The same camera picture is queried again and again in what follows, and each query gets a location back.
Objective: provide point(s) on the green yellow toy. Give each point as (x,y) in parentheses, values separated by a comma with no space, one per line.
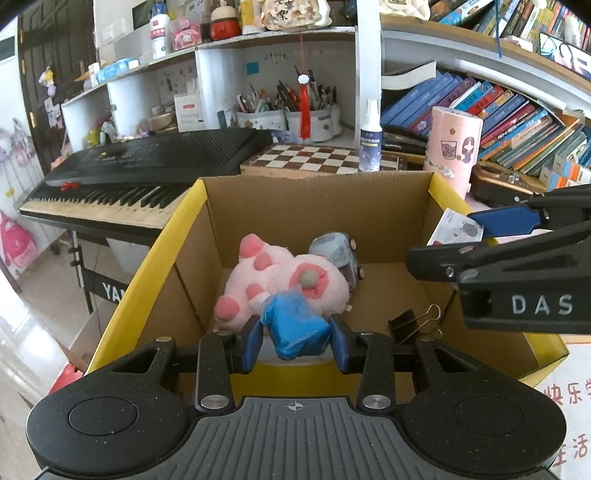
(94,136)

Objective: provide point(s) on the wooden chessboard box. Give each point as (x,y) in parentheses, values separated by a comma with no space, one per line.
(300,159)

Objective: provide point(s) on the blue wipes pack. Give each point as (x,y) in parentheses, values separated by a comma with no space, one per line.
(117,70)

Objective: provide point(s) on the brown wooden case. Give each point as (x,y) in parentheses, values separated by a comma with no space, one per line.
(498,182)

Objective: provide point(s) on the black electronic keyboard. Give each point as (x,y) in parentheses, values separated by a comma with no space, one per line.
(152,152)

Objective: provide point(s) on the row of slanted books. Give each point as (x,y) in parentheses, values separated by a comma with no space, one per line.
(503,106)

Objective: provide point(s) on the pink clear storage box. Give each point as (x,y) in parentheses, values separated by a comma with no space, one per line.
(187,34)

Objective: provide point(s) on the pen holder cups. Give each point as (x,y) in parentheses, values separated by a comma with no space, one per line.
(286,94)

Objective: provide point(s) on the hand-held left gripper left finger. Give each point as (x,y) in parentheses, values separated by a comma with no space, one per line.
(251,341)

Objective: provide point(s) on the large white pen holder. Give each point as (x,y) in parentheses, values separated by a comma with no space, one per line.
(323,124)

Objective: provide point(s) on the pink backpack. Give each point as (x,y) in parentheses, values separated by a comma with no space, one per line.
(18,242)

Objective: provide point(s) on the black framed picture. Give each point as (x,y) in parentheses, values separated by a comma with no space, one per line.
(141,16)

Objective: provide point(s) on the pink plush pig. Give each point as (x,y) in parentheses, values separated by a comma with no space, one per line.
(286,272)

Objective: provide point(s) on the white spray bottle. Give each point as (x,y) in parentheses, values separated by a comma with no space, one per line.
(371,147)

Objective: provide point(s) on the small white printed packet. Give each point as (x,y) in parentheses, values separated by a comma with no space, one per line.
(450,228)

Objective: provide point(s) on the phone with lit screen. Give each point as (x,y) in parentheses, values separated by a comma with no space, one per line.
(568,55)

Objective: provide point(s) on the white cubby shelf unit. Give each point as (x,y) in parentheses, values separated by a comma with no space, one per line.
(129,106)

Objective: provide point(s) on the white bottle red label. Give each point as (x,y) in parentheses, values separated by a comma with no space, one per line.
(160,34)

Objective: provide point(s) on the small plush door charm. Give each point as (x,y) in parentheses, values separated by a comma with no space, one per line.
(47,81)

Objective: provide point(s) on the red round doll jar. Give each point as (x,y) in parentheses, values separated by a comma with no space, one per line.
(225,27)

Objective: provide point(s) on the white frame wooden bookshelf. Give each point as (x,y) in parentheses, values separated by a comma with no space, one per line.
(369,46)

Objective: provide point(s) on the black binder clip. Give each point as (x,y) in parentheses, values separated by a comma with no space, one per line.
(406,323)

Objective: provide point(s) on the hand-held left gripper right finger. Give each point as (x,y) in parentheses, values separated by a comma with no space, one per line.
(339,344)

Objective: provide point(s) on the dark wooden door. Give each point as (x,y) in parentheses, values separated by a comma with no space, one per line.
(55,46)

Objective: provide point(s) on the small white pen holder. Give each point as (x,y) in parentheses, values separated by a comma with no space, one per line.
(261,121)

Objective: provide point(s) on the pink cartoon canister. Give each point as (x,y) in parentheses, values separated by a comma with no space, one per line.
(450,152)

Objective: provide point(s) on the small blue white box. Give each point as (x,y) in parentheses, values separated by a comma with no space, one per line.
(226,119)

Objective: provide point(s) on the red gift bag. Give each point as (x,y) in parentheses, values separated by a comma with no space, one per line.
(67,378)

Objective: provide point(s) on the row of shelved books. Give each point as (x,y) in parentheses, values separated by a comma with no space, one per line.
(517,18)

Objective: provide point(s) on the black keyboard stand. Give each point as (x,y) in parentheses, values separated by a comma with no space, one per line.
(104,286)

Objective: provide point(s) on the white quilted purse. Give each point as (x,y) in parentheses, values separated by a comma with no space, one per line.
(406,5)

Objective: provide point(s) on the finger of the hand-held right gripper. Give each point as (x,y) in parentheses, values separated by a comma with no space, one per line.
(443,263)
(508,221)

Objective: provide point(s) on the orange blue white carton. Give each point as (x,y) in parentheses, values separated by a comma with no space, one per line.
(575,170)
(556,181)

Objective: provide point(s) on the pink decorated ornament plaque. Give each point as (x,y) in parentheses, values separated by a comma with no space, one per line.
(291,14)

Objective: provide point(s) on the white yellow mug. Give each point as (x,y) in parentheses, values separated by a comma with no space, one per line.
(248,18)

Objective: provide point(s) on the blue grey toy car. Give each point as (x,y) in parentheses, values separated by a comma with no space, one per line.
(339,251)

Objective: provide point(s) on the red tassel charm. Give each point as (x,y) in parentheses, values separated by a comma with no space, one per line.
(304,115)

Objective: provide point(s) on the yellow cardboard box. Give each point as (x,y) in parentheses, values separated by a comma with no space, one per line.
(258,207)

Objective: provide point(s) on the blue toy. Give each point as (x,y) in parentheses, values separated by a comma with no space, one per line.
(295,327)

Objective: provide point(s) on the wooden bowl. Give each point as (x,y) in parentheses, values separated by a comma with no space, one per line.
(165,123)

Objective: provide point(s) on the wall-hung pastel bags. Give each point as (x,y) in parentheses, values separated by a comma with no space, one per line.
(14,143)

